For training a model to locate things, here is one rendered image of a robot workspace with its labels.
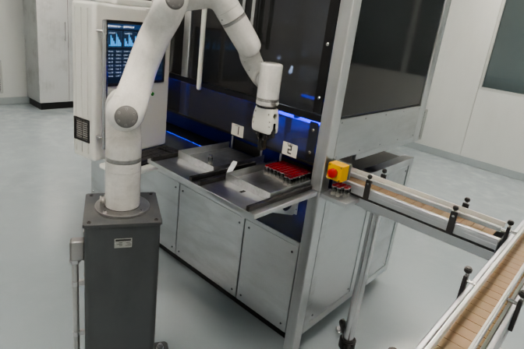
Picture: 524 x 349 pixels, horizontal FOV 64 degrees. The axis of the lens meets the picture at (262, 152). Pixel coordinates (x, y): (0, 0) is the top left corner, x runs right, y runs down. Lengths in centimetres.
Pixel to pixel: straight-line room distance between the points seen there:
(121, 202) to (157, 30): 59
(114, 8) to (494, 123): 514
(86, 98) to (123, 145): 74
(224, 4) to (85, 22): 86
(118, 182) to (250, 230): 90
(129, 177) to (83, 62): 81
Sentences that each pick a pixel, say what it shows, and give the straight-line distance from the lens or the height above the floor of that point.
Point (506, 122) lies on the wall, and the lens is 625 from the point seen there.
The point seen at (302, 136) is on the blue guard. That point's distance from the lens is 187.
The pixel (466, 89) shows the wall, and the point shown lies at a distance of 635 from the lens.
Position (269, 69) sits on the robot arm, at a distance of 155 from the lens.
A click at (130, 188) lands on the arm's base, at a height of 96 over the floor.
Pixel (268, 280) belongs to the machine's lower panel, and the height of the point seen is 32.
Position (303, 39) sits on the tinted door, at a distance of 186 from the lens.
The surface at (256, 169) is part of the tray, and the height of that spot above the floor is 89.
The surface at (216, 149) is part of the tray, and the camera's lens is 225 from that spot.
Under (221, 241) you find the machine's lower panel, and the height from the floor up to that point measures 37.
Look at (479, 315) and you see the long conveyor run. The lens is 126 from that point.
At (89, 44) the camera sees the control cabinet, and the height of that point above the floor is 136.
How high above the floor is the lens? 157
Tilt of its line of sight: 18 degrees down
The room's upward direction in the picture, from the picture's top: 7 degrees clockwise
